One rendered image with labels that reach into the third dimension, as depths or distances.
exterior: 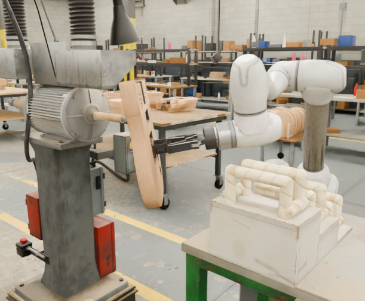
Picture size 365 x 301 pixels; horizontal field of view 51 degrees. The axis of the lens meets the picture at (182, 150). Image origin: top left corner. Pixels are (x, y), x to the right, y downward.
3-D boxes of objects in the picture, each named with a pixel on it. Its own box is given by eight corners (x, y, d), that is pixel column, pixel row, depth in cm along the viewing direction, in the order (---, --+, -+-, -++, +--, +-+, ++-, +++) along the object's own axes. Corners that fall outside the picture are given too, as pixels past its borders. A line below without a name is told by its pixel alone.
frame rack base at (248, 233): (208, 254, 115) (209, 200, 111) (235, 236, 126) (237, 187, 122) (294, 288, 98) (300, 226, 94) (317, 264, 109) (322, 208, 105)
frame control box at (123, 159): (89, 179, 208) (86, 132, 202) (119, 170, 224) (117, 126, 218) (120, 189, 193) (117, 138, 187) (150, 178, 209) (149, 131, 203)
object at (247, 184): (238, 194, 116) (239, 164, 114) (243, 191, 118) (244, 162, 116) (247, 196, 114) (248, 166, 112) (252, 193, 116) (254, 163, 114)
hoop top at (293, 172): (238, 169, 114) (238, 159, 114) (244, 167, 116) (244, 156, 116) (303, 183, 101) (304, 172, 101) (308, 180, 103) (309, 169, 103)
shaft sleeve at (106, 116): (96, 110, 172) (100, 115, 174) (91, 114, 171) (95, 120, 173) (123, 113, 161) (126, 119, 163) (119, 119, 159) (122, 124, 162)
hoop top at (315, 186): (264, 182, 128) (264, 173, 127) (269, 180, 130) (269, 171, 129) (324, 196, 115) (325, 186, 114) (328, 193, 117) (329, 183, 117)
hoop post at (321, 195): (311, 217, 119) (313, 189, 117) (315, 214, 121) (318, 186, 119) (322, 220, 117) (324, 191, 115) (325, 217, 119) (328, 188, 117)
